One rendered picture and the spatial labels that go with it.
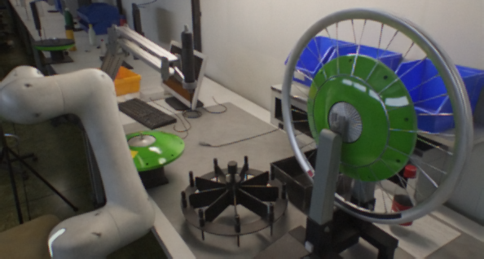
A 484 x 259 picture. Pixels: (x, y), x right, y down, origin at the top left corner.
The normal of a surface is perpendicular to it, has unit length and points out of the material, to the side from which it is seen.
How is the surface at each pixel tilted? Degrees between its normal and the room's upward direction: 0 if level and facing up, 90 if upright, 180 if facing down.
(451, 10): 90
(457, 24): 90
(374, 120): 86
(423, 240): 0
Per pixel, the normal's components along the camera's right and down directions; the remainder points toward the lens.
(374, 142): -0.70, 0.32
